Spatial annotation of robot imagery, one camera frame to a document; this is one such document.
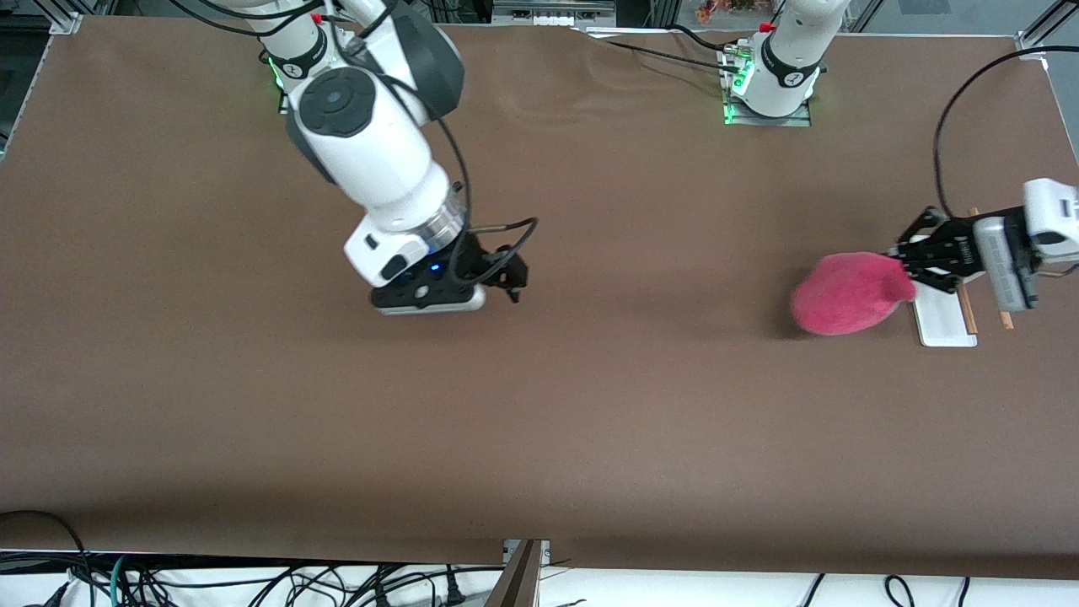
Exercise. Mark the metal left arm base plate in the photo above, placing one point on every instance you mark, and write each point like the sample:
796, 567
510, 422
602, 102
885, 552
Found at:
742, 120

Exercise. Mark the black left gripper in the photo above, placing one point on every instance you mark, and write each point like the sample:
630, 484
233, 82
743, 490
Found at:
951, 251

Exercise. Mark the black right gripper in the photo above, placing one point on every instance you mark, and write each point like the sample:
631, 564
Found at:
477, 260

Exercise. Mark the grey power strip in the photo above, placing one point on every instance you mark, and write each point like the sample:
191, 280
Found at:
552, 10

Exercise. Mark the metal beam bracket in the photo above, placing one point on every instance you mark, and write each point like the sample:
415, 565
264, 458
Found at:
544, 552

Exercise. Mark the aluminium frame profile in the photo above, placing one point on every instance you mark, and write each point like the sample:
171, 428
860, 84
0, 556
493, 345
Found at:
1035, 35
66, 17

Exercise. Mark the orange background object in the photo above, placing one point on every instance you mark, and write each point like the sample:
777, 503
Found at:
729, 8

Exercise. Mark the black power plug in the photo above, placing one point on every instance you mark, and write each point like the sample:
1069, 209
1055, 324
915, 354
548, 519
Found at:
453, 590

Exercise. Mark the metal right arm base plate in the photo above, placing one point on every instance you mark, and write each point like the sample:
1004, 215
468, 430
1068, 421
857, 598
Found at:
282, 108

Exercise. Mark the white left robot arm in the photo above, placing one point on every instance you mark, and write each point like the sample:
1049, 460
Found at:
784, 76

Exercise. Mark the pink towel grey backing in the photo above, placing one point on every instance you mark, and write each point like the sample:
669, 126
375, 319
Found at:
847, 295

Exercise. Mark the brown table cover sheet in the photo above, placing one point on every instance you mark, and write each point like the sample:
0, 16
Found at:
539, 421

